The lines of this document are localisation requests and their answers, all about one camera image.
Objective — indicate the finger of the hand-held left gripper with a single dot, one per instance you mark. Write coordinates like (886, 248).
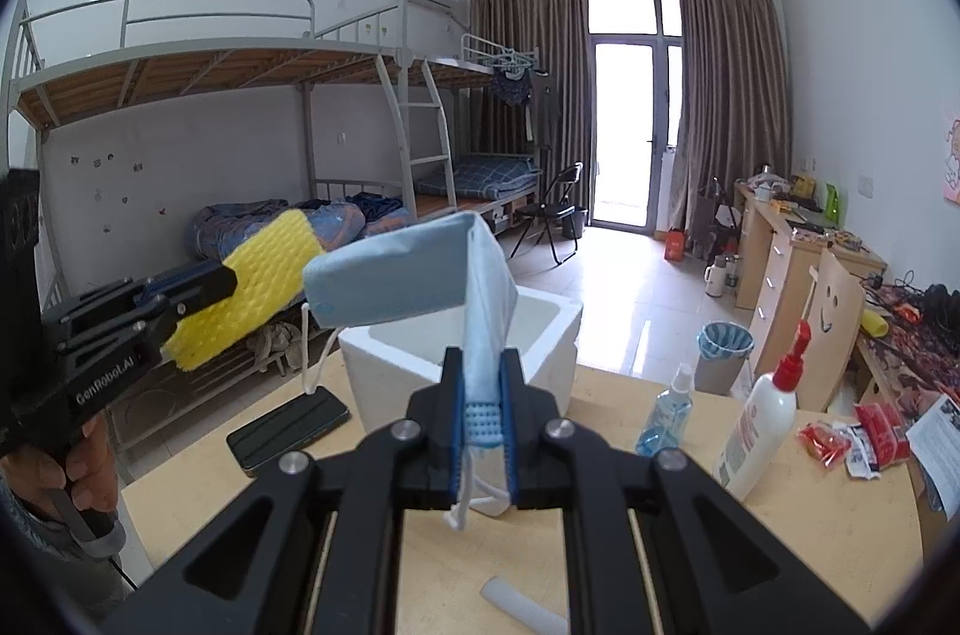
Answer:
(206, 294)
(180, 279)

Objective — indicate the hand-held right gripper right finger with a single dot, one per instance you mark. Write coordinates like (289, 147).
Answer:
(511, 455)

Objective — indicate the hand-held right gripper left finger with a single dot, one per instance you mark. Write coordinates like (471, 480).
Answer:
(454, 447)

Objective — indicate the yellow foam net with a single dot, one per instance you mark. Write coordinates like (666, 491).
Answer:
(255, 275)

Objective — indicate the white foam box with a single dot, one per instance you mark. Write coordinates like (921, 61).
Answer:
(382, 380)

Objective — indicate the blue face mask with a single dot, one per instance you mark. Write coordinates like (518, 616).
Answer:
(397, 275)

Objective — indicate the person's left hand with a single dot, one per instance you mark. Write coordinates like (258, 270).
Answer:
(97, 470)

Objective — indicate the blue plaid quilt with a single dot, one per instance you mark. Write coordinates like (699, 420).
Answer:
(225, 222)

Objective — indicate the white foam tube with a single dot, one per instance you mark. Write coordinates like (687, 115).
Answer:
(525, 609)

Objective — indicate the clear blue spray bottle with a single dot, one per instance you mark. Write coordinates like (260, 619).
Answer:
(664, 417)

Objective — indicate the black smartphone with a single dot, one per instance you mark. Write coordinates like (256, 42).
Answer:
(289, 432)

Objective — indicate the metal bunk bed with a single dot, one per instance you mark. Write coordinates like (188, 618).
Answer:
(480, 72)
(187, 72)

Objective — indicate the trash can with blue bag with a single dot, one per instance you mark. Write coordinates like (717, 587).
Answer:
(720, 357)

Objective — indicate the white lotion pump bottle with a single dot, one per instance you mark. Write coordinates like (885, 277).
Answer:
(757, 432)

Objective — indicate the orange bag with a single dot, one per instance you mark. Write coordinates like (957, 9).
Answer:
(675, 245)

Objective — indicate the white thermos flask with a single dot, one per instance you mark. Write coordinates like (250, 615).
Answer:
(716, 276)

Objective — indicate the blue plaid mattress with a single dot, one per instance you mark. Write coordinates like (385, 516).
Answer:
(480, 173)

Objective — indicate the black folding chair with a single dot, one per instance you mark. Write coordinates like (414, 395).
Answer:
(566, 177)

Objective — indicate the red snack packet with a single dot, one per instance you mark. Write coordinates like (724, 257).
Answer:
(885, 432)
(825, 444)

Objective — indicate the wooden desk with drawers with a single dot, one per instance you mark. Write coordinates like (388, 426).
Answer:
(780, 275)

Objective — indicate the cardboard with smiley face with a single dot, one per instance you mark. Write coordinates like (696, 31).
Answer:
(832, 335)

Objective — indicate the white snack packet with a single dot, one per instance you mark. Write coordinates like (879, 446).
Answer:
(862, 455)

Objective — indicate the glass balcony door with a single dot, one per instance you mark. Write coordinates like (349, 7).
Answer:
(630, 117)

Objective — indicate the hanging dark clothes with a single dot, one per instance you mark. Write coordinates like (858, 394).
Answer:
(517, 87)

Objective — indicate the brown curtain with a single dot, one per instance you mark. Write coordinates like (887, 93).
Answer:
(574, 80)
(727, 95)

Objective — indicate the yellow foam roll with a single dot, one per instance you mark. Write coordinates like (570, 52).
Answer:
(874, 324)

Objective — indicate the green packet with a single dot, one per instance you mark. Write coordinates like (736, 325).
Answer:
(834, 198)

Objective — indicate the desk with patterned cloth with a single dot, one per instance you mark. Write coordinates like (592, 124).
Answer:
(915, 365)

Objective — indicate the printed paper sheet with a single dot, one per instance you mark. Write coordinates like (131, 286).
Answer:
(934, 440)

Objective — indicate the black headphones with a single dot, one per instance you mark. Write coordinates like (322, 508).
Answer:
(941, 305)

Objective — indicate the cartoon wall poster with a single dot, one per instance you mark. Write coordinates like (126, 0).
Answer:
(952, 155)

